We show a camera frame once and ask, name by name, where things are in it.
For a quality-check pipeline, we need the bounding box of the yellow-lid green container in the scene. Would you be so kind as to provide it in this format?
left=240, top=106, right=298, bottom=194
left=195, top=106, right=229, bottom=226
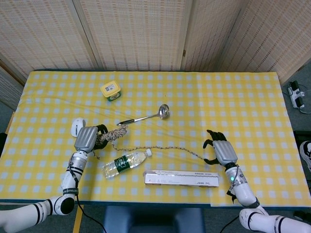
left=100, top=81, right=123, bottom=102

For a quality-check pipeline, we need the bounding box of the white power strip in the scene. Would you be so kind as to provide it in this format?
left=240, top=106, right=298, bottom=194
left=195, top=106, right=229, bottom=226
left=288, top=81, right=307, bottom=109

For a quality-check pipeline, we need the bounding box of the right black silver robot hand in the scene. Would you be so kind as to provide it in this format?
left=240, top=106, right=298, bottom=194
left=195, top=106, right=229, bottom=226
left=203, top=130, right=238, bottom=167

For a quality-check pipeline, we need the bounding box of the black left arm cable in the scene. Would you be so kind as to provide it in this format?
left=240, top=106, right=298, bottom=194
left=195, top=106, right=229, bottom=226
left=68, top=160, right=107, bottom=233

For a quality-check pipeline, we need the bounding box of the clear green-label water bottle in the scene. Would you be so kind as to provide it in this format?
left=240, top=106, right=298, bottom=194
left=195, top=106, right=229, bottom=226
left=101, top=148, right=153, bottom=180

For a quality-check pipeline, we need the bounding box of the white baking paper box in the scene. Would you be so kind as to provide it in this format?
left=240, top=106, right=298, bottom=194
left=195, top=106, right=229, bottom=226
left=142, top=169, right=221, bottom=188

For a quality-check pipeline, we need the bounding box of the steel ladle black handle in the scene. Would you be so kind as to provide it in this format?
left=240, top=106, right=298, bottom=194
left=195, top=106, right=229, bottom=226
left=116, top=103, right=171, bottom=127

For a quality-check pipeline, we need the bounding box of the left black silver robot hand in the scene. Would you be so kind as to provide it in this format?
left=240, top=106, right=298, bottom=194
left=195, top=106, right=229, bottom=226
left=74, top=124, right=109, bottom=153

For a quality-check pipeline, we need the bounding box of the yellow white checkered tablecloth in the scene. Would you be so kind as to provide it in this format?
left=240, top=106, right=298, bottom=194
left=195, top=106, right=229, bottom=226
left=0, top=70, right=311, bottom=207

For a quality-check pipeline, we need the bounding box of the braided brown white rope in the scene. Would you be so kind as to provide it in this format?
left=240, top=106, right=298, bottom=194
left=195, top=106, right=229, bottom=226
left=93, top=125, right=212, bottom=161

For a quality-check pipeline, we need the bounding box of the white black sneaker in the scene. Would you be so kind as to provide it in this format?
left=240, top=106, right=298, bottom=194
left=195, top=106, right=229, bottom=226
left=299, top=140, right=311, bottom=172

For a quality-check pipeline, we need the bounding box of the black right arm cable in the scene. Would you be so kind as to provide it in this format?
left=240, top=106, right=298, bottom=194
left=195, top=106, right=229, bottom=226
left=220, top=184, right=242, bottom=233

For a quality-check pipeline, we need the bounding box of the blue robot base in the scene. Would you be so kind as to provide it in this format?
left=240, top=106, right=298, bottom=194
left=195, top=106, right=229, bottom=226
left=103, top=205, right=206, bottom=233

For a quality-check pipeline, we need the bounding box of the beige woven folding screen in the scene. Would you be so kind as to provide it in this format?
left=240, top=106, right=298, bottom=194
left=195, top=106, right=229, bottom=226
left=0, top=0, right=311, bottom=110

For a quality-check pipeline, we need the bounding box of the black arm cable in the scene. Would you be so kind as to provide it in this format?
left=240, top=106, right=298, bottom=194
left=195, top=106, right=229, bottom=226
left=220, top=184, right=242, bottom=233
left=68, top=160, right=107, bottom=233

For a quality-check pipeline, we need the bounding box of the white computer mouse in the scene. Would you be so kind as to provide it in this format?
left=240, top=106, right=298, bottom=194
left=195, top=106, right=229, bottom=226
left=70, top=117, right=87, bottom=138

